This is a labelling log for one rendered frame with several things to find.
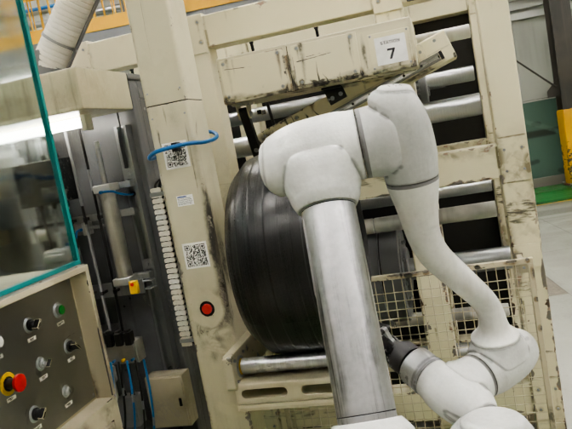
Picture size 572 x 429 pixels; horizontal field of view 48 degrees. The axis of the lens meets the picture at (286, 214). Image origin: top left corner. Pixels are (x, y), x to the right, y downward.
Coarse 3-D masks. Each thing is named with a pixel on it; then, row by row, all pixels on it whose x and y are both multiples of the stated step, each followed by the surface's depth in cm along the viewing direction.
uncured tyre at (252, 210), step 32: (256, 160) 176; (256, 192) 164; (256, 224) 160; (288, 224) 158; (256, 256) 159; (288, 256) 157; (256, 288) 160; (288, 288) 158; (256, 320) 164; (288, 320) 162; (288, 352) 176
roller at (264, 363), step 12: (240, 360) 180; (252, 360) 178; (264, 360) 177; (276, 360) 176; (288, 360) 175; (300, 360) 174; (312, 360) 173; (324, 360) 172; (240, 372) 178; (252, 372) 178; (264, 372) 178
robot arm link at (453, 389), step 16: (432, 368) 135; (448, 368) 134; (464, 368) 134; (480, 368) 134; (416, 384) 137; (432, 384) 133; (448, 384) 131; (464, 384) 130; (480, 384) 131; (496, 384) 134; (432, 400) 132; (448, 400) 129; (464, 400) 128; (480, 400) 127; (448, 416) 130
